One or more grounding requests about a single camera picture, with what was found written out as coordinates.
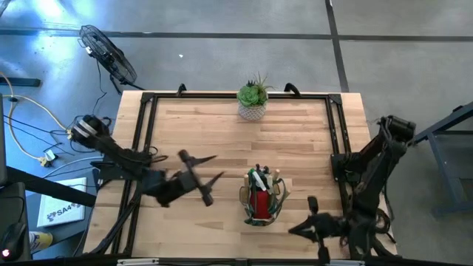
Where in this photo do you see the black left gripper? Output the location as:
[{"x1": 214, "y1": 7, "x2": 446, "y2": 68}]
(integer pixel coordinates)
[{"x1": 158, "y1": 149, "x2": 225, "y2": 207}]

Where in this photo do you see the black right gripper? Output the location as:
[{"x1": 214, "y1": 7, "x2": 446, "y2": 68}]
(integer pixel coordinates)
[{"x1": 288, "y1": 195, "x2": 350, "y2": 264}]

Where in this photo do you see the beige green-trimmed gardening bag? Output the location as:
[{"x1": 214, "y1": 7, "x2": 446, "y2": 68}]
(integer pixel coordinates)
[{"x1": 239, "y1": 164, "x2": 292, "y2": 228}]

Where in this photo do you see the red gardening glove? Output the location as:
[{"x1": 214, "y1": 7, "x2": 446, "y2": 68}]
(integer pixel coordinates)
[{"x1": 249, "y1": 189, "x2": 273, "y2": 220}]

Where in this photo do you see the potted green succulent plant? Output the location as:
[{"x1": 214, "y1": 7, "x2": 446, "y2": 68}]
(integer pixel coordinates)
[{"x1": 236, "y1": 72, "x2": 275, "y2": 122}]

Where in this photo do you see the white printed box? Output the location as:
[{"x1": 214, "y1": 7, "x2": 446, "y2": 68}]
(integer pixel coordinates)
[{"x1": 36, "y1": 177, "x2": 88, "y2": 228}]

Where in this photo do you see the black floor fan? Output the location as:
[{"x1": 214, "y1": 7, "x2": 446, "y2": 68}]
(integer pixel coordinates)
[{"x1": 78, "y1": 24, "x2": 146, "y2": 94}]

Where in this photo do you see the black diagonal beam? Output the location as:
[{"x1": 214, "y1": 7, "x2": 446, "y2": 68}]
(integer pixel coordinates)
[{"x1": 5, "y1": 166, "x2": 98, "y2": 208}]

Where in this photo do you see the grey-blue metal table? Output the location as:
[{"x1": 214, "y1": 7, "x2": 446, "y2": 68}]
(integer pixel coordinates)
[{"x1": 412, "y1": 101, "x2": 473, "y2": 217}]

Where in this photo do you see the yellow can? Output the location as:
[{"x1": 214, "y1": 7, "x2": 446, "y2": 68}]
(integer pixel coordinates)
[{"x1": 28, "y1": 231, "x2": 54, "y2": 254}]

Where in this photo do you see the black flat floor bar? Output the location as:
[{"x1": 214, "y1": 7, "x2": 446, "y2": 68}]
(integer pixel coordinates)
[{"x1": 0, "y1": 77, "x2": 42, "y2": 89}]

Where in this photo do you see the black computer mouse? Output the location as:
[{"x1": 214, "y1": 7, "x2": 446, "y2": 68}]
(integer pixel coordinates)
[{"x1": 0, "y1": 222, "x2": 28, "y2": 262}]

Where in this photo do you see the silver edge bracket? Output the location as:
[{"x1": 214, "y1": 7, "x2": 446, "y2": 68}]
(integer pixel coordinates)
[
  {"x1": 330, "y1": 259, "x2": 367, "y2": 266},
  {"x1": 117, "y1": 258, "x2": 160, "y2": 266}
]

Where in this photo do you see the coiled black cable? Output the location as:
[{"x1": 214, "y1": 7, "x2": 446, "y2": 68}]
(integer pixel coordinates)
[{"x1": 375, "y1": 206, "x2": 397, "y2": 245}]

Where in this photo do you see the black aluminium table frame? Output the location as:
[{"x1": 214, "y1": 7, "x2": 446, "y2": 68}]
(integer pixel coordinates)
[{"x1": 85, "y1": 91, "x2": 398, "y2": 259}]

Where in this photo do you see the yellow extension cable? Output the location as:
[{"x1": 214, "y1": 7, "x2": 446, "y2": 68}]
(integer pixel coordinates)
[{"x1": 0, "y1": 73, "x2": 71, "y2": 163}]

